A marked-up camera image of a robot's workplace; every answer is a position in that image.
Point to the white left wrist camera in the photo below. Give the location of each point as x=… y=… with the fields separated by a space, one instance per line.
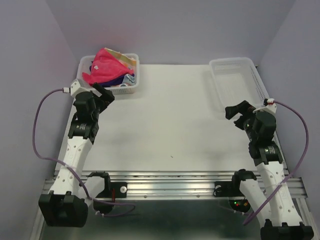
x=76 y=87

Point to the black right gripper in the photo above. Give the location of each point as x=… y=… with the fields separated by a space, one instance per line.
x=243 y=108

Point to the white left plastic basket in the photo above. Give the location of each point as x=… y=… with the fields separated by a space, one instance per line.
x=86 y=62

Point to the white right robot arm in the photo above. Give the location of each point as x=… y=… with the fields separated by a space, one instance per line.
x=274 y=208

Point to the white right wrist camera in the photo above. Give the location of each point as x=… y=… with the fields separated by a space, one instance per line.
x=269 y=106

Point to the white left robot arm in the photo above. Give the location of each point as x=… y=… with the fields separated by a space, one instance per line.
x=67 y=202

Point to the orange dotted patterned towel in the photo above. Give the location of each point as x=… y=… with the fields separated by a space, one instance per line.
x=130 y=59

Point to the purple towel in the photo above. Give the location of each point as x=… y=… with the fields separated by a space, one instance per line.
x=115 y=82

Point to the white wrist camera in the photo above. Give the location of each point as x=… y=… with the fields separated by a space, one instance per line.
x=76 y=87
x=269 y=106

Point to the white right plastic basket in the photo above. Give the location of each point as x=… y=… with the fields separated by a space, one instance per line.
x=237 y=79

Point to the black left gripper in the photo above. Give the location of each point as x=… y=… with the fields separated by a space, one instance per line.
x=107 y=95

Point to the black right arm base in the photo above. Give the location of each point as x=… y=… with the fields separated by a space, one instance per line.
x=231 y=188

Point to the light blue patterned towel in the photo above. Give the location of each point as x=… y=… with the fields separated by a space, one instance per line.
x=129 y=79

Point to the pink towel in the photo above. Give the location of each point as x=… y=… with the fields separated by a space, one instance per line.
x=104 y=68

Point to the aluminium mounting rail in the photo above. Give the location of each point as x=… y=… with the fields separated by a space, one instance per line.
x=170 y=185

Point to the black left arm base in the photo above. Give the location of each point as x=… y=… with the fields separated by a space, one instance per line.
x=110 y=189

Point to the white plastic basket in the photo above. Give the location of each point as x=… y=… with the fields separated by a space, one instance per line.
x=237 y=79
x=86 y=62

